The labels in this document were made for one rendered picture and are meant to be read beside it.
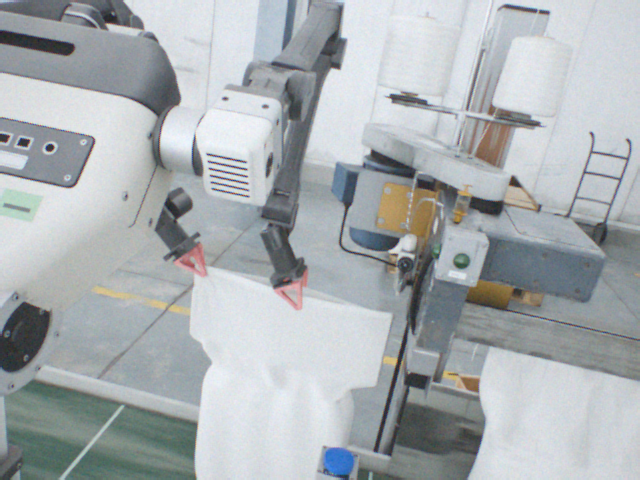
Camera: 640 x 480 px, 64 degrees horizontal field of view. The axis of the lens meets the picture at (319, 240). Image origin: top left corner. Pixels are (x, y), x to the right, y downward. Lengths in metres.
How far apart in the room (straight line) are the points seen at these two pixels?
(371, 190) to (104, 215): 0.82
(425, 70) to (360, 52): 4.95
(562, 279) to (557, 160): 5.38
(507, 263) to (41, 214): 0.76
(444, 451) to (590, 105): 5.13
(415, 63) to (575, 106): 5.23
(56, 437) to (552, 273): 1.45
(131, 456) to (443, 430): 0.93
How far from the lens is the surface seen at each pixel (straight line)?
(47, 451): 1.79
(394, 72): 1.20
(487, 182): 1.08
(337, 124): 6.20
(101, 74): 0.76
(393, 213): 1.36
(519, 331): 1.26
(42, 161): 0.72
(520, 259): 1.01
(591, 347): 1.31
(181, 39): 6.68
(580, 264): 1.04
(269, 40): 5.85
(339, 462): 1.09
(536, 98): 1.23
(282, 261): 1.16
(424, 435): 1.69
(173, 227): 1.26
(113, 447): 1.77
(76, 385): 1.99
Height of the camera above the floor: 1.60
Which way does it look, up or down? 21 degrees down
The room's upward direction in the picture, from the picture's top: 10 degrees clockwise
